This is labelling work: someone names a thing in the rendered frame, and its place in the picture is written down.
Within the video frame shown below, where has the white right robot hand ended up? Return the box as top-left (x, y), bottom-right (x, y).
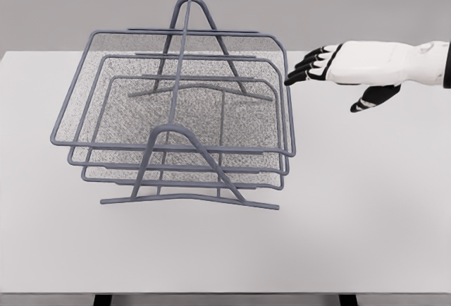
top-left (284, 40), bottom-right (414, 114)

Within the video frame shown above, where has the grey mesh file tray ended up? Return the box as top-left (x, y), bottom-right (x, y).
top-left (49, 30), bottom-right (298, 159)
top-left (67, 53), bottom-right (292, 177)
top-left (81, 76), bottom-right (286, 192)

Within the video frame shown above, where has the grey wire rack frame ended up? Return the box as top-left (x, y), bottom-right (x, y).
top-left (100, 0), bottom-right (280, 212)

